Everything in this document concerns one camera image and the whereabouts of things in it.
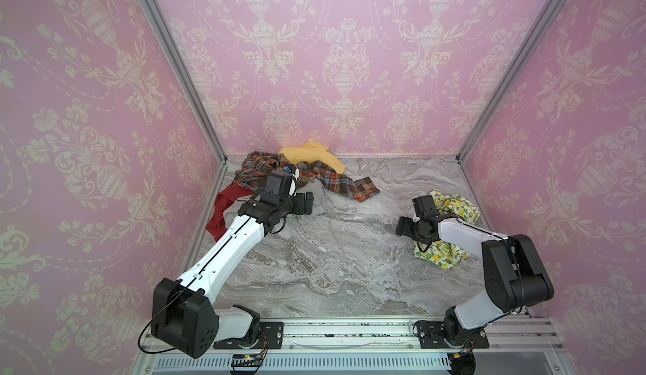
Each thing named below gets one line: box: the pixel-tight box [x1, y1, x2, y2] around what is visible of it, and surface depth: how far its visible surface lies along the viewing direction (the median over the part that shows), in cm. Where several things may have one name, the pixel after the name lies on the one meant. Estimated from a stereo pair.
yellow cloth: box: [278, 140, 346, 175], surface depth 119 cm
